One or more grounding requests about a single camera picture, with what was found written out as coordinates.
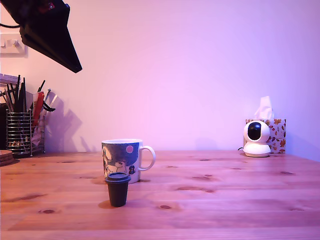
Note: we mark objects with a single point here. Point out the black coffee capsule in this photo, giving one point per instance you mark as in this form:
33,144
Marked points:
117,193

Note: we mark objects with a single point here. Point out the thin black stick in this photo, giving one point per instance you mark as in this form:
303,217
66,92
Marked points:
41,86

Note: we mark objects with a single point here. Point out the black flat spatula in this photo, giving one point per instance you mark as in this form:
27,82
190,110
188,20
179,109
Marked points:
22,97

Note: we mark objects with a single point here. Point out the white crumpled packet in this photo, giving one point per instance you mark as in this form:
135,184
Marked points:
37,136

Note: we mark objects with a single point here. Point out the dark object behind rack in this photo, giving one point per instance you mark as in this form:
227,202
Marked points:
2,127

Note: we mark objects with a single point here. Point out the cork coaster stack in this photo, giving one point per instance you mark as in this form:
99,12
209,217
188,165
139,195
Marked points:
5,157

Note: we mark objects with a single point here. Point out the white mug with cartoon print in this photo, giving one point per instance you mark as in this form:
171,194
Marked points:
118,155

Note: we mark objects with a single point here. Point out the white tissue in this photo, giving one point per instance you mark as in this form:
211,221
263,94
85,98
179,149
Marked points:
264,108

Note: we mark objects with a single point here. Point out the leaf print tissue box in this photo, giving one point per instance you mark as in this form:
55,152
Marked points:
279,135

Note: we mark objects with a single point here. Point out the white wall switch plate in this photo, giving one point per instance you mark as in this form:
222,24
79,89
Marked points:
15,46

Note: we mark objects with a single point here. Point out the small white round camera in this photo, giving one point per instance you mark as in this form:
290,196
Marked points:
263,135

